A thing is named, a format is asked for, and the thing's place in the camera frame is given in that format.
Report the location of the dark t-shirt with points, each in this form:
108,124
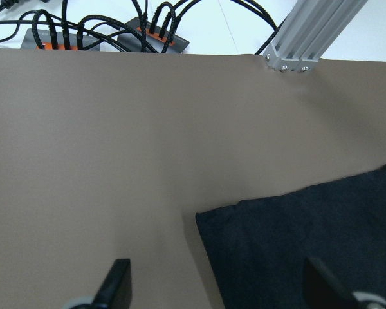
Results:
257,248

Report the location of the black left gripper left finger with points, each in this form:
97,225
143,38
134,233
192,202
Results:
115,291

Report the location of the aluminium frame cage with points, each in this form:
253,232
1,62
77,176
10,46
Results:
307,32

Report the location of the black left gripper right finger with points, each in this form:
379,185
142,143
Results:
322,289

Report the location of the black power strip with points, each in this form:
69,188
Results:
178,45
29,42

